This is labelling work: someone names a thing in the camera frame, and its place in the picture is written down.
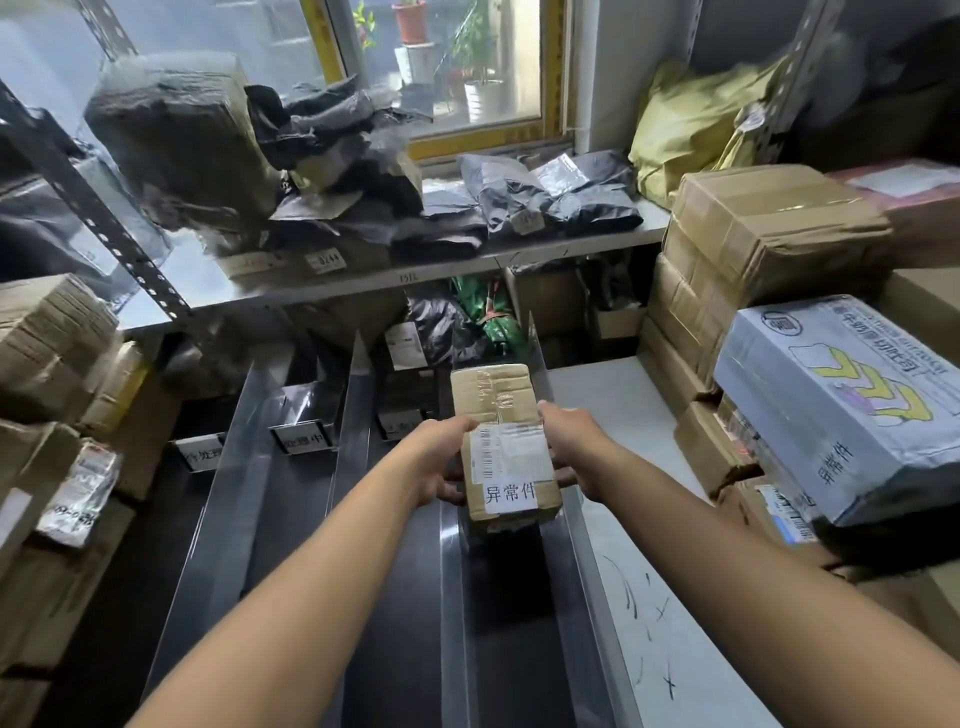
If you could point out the person's left hand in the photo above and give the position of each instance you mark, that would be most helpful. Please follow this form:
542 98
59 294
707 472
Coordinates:
429 459

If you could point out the person's right hand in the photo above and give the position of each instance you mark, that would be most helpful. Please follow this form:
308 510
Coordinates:
576 448

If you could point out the person's right thumb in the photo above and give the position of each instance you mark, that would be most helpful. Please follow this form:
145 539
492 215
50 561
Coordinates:
547 414

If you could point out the person's left thumb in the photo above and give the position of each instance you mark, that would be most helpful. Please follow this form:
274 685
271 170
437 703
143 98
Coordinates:
463 424

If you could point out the taped cardboard parcel white labels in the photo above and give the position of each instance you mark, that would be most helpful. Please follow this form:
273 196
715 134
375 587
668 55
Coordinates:
504 442

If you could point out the person's right forearm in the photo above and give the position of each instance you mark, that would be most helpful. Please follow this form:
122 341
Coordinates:
750 600

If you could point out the person's left forearm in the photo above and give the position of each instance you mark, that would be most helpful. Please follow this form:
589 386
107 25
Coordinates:
300 592

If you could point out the white sign label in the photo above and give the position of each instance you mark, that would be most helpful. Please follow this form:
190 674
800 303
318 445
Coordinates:
300 438
397 424
199 452

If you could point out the black bag white label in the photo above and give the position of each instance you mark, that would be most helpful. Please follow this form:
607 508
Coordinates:
442 330

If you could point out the grey metal divider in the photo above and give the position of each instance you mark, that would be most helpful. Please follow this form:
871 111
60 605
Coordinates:
592 570
225 510
352 420

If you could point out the green plastic packet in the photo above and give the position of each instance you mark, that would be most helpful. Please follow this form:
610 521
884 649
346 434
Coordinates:
491 315

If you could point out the open brown cardboard box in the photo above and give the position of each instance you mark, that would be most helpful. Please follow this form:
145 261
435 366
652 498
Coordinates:
547 300

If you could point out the small open cardboard box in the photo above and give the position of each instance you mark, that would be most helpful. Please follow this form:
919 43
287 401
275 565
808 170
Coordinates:
615 315

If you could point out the stacked brown cardboard box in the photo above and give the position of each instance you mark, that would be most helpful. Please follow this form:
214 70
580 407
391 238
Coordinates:
682 330

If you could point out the small low cardboard box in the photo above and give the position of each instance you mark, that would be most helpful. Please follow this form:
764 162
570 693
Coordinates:
709 450

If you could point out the grey metal shelf board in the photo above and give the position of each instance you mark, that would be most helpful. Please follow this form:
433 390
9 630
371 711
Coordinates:
375 281

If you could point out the flat black poly bag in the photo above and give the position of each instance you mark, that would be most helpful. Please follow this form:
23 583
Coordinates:
439 232

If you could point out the black poly bag clear pouch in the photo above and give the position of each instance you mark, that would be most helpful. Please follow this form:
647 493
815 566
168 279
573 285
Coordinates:
570 191

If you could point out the cardboard box with shipping label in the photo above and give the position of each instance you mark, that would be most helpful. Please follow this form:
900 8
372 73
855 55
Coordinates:
772 517

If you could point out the black poly bag brown label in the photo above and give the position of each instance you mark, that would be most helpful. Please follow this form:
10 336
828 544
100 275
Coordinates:
352 191

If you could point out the white grey printed carton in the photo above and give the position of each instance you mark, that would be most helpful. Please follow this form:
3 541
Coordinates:
840 405

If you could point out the large taped cardboard box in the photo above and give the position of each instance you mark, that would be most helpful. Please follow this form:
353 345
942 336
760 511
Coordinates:
780 225

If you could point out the yellow poly mailer bag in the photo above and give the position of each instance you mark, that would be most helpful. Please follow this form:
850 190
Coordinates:
697 127

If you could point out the crumpled black poly mailer bag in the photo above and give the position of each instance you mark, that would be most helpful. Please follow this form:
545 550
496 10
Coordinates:
330 120

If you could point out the plant in white pot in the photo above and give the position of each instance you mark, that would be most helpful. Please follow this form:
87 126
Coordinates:
481 82

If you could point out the small tan cardboard box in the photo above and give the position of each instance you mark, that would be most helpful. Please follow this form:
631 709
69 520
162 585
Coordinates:
116 394

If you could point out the clear bag with label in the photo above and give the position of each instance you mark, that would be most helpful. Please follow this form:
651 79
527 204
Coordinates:
79 491

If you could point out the plain brown cardboard box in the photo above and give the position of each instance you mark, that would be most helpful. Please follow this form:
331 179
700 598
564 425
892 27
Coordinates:
926 300

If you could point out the large black film-wrapped parcel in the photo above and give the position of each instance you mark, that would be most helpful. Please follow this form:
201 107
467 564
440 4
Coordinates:
184 139

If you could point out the light grey shelf upright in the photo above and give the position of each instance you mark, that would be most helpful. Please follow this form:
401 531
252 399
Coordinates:
772 82

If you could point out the red flower pot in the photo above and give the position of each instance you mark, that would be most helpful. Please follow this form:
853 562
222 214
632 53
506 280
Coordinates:
409 21

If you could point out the perforated grey metal upright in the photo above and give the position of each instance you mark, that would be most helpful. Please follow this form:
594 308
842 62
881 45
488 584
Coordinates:
105 225

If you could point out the tape-wrapped cardboard box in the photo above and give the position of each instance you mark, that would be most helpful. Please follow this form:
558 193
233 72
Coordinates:
49 345

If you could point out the pink parcel white label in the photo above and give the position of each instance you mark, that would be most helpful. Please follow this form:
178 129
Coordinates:
911 199

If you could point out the cardboard box with white label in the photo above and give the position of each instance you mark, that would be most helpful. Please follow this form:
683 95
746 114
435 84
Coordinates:
30 487

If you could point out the big worn cardboard box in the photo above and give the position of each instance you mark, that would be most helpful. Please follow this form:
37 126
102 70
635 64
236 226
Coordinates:
60 600

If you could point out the yellow window frame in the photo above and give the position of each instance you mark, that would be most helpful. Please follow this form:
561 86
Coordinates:
555 82

